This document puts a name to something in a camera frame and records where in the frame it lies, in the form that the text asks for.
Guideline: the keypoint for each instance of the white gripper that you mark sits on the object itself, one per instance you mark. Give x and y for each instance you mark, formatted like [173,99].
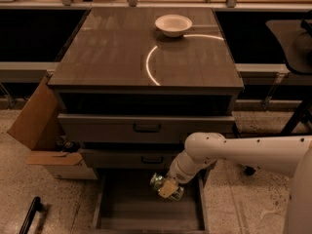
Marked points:
[175,175]

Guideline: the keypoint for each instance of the black handle drawer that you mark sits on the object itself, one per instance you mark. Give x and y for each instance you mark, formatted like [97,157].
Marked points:
[138,128]
[152,160]

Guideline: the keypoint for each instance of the green can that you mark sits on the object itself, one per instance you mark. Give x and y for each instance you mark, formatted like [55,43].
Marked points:
[157,181]

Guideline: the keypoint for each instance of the brown cardboard box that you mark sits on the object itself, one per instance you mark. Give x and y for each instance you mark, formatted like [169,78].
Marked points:
[37,128]

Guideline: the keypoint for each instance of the grey drawer cabinet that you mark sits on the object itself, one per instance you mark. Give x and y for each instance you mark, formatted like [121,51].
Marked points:
[120,64]

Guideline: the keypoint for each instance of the black handle top drawer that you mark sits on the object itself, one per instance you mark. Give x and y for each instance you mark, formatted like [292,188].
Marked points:
[138,128]

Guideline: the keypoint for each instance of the open bottom grey drawer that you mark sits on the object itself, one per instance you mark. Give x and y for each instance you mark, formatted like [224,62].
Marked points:
[127,204]

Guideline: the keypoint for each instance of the middle grey drawer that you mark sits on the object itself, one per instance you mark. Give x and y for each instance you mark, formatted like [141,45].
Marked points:
[125,159]

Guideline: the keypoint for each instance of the black bar on floor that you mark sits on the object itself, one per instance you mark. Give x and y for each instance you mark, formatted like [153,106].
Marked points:
[35,207]

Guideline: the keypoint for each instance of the black handle middle drawer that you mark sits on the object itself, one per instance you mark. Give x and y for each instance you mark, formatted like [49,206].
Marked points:
[152,160]

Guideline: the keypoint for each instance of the white bowl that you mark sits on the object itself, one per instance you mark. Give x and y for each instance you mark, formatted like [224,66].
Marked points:
[173,25]

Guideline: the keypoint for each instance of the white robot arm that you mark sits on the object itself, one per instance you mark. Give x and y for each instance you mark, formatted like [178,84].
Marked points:
[287,155]

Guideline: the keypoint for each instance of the top grey drawer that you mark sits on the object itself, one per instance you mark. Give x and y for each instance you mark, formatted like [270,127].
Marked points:
[119,129]

